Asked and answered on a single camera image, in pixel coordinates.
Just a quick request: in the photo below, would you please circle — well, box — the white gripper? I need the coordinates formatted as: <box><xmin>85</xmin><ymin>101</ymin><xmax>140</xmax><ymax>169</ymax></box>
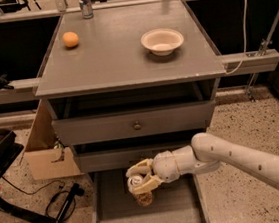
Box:
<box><xmin>126</xmin><ymin>151</ymin><xmax>180</xmax><ymax>195</ymax></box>

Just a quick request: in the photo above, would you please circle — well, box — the orange patterned drink can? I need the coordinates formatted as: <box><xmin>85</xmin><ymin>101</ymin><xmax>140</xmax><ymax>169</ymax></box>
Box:
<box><xmin>127</xmin><ymin>175</ymin><xmax>154</xmax><ymax>207</ymax></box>

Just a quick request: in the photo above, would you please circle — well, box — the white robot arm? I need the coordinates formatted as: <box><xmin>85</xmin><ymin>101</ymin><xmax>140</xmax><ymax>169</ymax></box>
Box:
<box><xmin>126</xmin><ymin>132</ymin><xmax>279</xmax><ymax>195</ymax></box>

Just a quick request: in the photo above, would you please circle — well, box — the grey open bottom drawer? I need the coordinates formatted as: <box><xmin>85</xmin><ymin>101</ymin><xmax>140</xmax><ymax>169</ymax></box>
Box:
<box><xmin>90</xmin><ymin>169</ymin><xmax>211</xmax><ymax>223</ymax></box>

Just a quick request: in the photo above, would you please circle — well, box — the grey middle drawer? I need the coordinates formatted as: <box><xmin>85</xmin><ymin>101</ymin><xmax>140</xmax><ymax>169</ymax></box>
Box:
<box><xmin>73</xmin><ymin>140</ymin><xmax>190</xmax><ymax>173</ymax></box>

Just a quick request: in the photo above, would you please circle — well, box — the grey wooden drawer cabinet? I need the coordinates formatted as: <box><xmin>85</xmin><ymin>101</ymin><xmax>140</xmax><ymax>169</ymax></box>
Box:
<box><xmin>25</xmin><ymin>0</ymin><xmax>237</xmax><ymax>179</ymax></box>

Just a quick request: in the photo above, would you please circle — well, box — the grey top drawer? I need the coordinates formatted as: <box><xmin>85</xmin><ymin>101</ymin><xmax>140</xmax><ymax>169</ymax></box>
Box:
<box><xmin>52</xmin><ymin>100</ymin><xmax>215</xmax><ymax>145</ymax></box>

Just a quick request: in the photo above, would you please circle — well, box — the black stand leg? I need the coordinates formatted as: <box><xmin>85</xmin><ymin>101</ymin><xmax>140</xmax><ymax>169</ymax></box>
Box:
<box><xmin>53</xmin><ymin>183</ymin><xmax>84</xmax><ymax>223</ymax></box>

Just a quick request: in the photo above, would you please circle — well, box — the cardboard box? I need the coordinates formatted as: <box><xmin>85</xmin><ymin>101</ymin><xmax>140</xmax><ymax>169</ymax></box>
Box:
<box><xmin>24</xmin><ymin>102</ymin><xmax>80</xmax><ymax>181</ymax></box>

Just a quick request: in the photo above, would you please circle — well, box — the white paper bowl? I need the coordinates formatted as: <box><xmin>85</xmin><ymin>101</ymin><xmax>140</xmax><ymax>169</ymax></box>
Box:
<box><xmin>140</xmin><ymin>28</ymin><xmax>184</xmax><ymax>56</ymax></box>

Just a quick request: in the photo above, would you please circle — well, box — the orange fruit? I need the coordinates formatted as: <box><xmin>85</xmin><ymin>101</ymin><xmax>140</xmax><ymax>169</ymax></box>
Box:
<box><xmin>62</xmin><ymin>32</ymin><xmax>79</xmax><ymax>48</ymax></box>

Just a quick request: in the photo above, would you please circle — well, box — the black floor cable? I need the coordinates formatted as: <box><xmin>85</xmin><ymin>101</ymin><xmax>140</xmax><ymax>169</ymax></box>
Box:
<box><xmin>0</xmin><ymin>165</ymin><xmax>90</xmax><ymax>223</ymax></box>

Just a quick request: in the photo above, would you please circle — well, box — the white hanging cable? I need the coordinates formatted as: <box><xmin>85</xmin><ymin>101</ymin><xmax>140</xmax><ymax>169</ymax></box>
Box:
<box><xmin>216</xmin><ymin>0</ymin><xmax>257</xmax><ymax>76</ymax></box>

